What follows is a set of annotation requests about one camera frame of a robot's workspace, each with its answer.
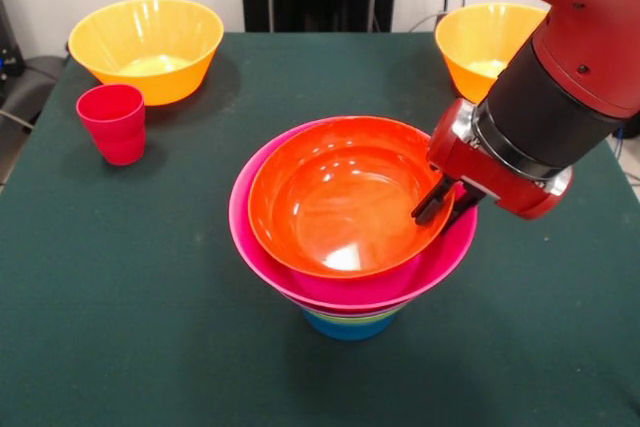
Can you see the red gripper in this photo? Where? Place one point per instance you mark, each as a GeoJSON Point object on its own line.
{"type": "Point", "coordinates": [480, 172]}

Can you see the orange shallow bowl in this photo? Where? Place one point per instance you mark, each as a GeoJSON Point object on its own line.
{"type": "Point", "coordinates": [325, 207]}

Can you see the yellow-orange large bowl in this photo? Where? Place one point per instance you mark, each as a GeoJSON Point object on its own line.
{"type": "Point", "coordinates": [150, 82]}
{"type": "Point", "coordinates": [470, 72]}

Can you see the large green bowl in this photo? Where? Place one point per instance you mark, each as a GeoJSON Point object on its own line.
{"type": "Point", "coordinates": [345, 319]}

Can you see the blue bowl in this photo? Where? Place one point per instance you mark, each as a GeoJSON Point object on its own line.
{"type": "Point", "coordinates": [345, 331]}

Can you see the pink large bowl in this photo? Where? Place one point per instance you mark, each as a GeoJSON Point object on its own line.
{"type": "Point", "coordinates": [260, 257]}

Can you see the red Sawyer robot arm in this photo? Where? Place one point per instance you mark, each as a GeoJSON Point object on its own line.
{"type": "Point", "coordinates": [560, 62]}

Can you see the dark green tablecloth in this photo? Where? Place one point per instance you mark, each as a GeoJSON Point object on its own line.
{"type": "Point", "coordinates": [150, 347]}

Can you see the red cup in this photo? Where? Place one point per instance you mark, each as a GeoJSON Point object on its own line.
{"type": "Point", "coordinates": [117, 137]}

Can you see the grey office chair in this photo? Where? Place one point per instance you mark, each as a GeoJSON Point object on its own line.
{"type": "Point", "coordinates": [35, 87]}

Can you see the black computer equipment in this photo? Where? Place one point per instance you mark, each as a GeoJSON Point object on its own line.
{"type": "Point", "coordinates": [10, 47]}

